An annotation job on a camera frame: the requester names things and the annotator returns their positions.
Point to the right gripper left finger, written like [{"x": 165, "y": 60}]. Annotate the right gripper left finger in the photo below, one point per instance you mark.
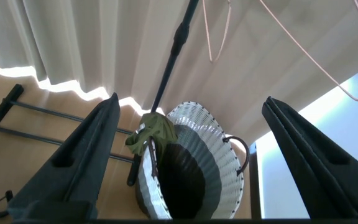
[{"x": 85, "y": 174}]

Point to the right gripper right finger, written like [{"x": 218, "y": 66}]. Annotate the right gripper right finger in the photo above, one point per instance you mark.
[{"x": 331, "y": 186}]

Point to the white laundry basket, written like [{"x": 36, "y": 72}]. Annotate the white laundry basket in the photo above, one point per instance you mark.
[{"x": 216, "y": 149}]

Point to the black clothes rack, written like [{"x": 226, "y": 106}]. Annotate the black clothes rack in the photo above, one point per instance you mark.
[{"x": 180, "y": 34}]

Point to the green garment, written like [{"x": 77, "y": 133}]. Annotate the green garment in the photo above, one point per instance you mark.
[{"x": 157, "y": 127}]

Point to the beige curtain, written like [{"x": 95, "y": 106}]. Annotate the beige curtain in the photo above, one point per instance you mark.
[{"x": 89, "y": 37}]

